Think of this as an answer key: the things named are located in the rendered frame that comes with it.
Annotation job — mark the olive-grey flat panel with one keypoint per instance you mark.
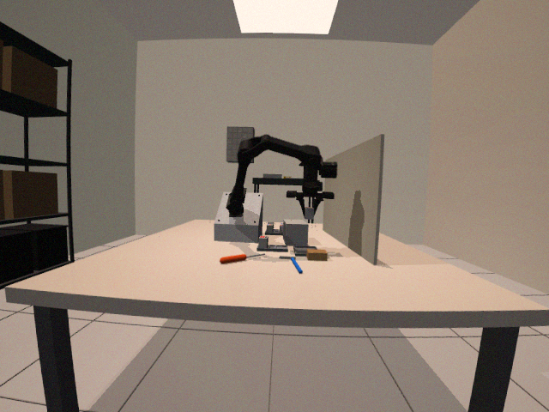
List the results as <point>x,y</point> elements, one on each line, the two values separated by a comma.
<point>353,217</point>

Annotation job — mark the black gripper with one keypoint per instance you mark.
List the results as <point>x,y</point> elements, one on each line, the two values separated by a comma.
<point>319,197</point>

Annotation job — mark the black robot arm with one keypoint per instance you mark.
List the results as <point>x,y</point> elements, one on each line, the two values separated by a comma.
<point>309,156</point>

